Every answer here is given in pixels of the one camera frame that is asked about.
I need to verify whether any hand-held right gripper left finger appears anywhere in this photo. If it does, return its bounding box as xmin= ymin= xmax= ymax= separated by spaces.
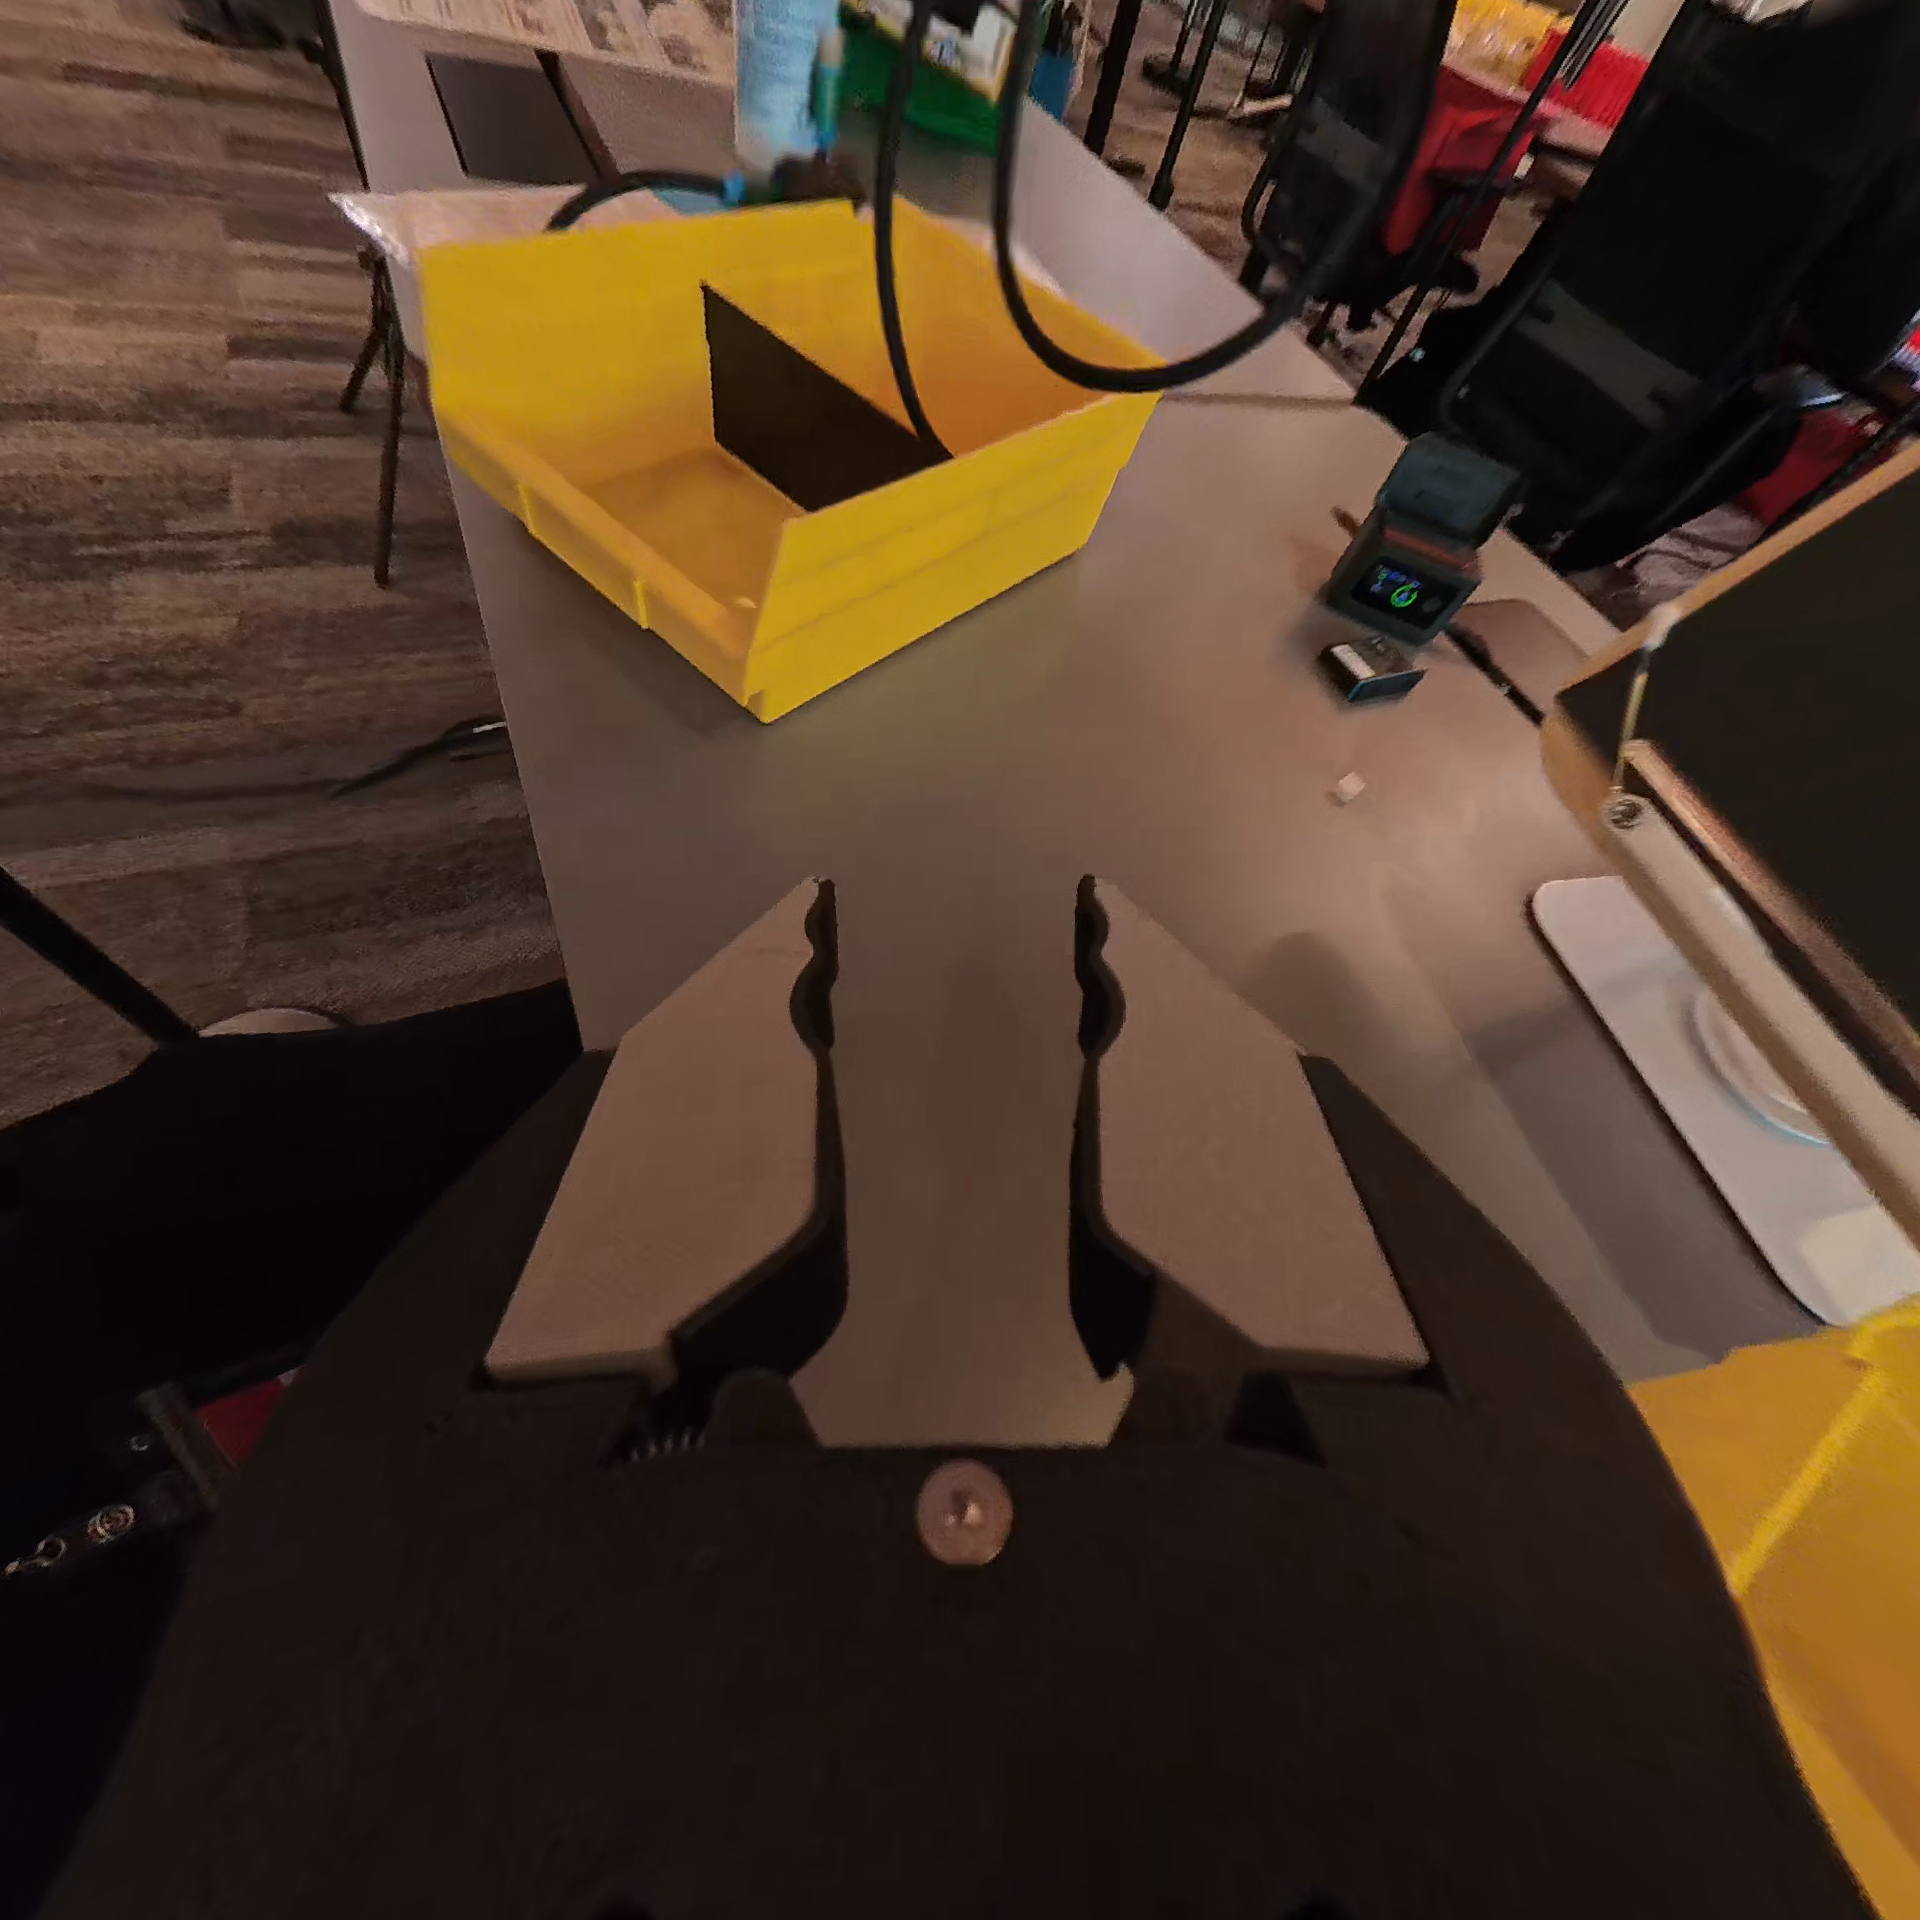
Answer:
xmin=481 ymin=873 xmax=848 ymax=1390

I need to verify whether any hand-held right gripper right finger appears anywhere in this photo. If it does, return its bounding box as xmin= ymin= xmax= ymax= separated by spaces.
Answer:
xmin=1066 ymin=873 xmax=1430 ymax=1383

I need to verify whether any yellow plastic bin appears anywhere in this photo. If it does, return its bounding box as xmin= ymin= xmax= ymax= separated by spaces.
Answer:
xmin=1628 ymin=1303 xmax=1920 ymax=1920
xmin=410 ymin=194 xmax=1168 ymax=723

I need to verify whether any green plug braided hdmi cable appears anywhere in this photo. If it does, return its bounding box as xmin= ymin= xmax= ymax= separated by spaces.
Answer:
xmin=872 ymin=0 xmax=957 ymax=459
xmin=990 ymin=0 xmax=1352 ymax=394
xmin=546 ymin=169 xmax=872 ymax=232

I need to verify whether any dark green battery charger case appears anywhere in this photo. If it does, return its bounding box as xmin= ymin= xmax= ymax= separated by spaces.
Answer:
xmin=1319 ymin=434 xmax=1524 ymax=648

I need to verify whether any black bin divider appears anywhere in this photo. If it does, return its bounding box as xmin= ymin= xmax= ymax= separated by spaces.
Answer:
xmin=696 ymin=281 xmax=952 ymax=512

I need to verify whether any black office chair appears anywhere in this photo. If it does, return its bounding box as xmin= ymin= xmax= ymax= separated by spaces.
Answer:
xmin=1246 ymin=0 xmax=1501 ymax=346
xmin=1409 ymin=0 xmax=1920 ymax=571

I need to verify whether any white wipes canister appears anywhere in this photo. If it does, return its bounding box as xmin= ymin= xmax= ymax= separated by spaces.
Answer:
xmin=732 ymin=0 xmax=840 ymax=167

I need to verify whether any green cardboard box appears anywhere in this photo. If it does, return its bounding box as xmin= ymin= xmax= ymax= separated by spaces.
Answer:
xmin=837 ymin=0 xmax=1038 ymax=152

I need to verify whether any laminated paper sheet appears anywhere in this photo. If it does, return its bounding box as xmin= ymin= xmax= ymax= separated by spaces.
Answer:
xmin=359 ymin=0 xmax=735 ymax=78

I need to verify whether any red storage bin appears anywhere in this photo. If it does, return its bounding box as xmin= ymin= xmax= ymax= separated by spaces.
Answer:
xmin=1528 ymin=30 xmax=1653 ymax=110

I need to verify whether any thin black charger cable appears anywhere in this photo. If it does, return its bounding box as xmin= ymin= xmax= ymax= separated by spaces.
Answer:
xmin=1440 ymin=621 xmax=1546 ymax=723

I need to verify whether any black strap buckle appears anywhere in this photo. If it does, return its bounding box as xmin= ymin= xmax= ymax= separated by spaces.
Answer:
xmin=0 ymin=1506 xmax=143 ymax=1576

